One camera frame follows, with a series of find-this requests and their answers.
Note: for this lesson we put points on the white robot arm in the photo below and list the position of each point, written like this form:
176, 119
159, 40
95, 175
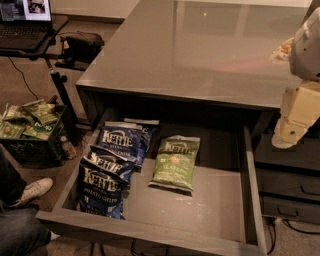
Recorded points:
303, 50

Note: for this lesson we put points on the person leg in jeans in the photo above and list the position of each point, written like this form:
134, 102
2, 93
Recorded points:
21, 233

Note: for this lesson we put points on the black plastic crate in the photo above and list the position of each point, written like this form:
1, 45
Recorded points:
32, 153

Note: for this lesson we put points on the blue kettle chip bag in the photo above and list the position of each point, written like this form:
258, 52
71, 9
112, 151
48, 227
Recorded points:
99, 193
110, 162
121, 138

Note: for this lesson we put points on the dark bag on floor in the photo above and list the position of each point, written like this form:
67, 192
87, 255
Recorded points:
78, 49

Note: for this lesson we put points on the green jalapeno chip bag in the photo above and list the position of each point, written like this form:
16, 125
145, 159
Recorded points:
175, 163

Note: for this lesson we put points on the open grey top drawer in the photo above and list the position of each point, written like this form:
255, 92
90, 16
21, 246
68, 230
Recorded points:
220, 216

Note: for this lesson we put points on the person dark upper leg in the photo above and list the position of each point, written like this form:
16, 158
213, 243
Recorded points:
12, 185

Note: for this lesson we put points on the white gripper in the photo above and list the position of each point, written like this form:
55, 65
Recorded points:
306, 53

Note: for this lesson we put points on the middle blue Kettle chip bag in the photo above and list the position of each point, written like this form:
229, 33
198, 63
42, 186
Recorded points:
110, 162

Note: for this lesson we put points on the black laptop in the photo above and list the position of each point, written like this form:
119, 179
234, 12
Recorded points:
24, 24

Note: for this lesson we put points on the rear blue Kettle chip bag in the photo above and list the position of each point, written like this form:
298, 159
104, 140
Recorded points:
121, 138

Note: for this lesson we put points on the hidden back blue chip bag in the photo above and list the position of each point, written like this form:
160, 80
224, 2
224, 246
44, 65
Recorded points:
148, 128

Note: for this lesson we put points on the small bottle beside crate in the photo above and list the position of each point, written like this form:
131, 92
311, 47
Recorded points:
68, 147

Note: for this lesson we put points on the white sneaker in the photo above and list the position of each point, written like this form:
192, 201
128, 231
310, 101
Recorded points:
33, 191

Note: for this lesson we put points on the green chip bag in crate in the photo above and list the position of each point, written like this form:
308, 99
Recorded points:
42, 111

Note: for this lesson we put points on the closed lower grey drawers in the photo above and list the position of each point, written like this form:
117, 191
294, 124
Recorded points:
289, 179

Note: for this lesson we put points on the front blue Kettle chip bag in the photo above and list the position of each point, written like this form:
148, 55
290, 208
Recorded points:
99, 193

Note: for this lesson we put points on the black laptop stand table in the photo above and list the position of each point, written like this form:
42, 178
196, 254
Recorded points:
58, 22

